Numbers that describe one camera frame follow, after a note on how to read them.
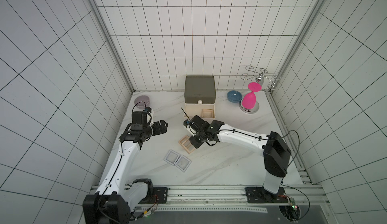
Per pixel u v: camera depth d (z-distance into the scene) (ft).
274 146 1.65
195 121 2.08
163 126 2.38
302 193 2.17
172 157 2.83
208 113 3.20
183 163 2.72
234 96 3.74
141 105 3.50
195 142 2.38
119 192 1.30
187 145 2.49
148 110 2.38
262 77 2.88
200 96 2.95
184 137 3.06
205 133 2.01
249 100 2.96
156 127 2.33
